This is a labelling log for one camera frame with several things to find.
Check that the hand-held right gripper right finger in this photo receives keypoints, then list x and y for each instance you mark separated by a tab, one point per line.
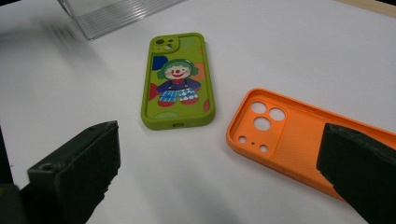
364	168

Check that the orange phone case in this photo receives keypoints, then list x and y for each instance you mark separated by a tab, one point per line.
295	137

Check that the green clown phone case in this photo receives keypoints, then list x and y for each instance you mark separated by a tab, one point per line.
186	51

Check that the clear ribbed acrylic rack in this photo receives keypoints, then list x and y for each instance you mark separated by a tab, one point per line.
109	18

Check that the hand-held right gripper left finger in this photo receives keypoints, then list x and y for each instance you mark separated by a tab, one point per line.
74	168

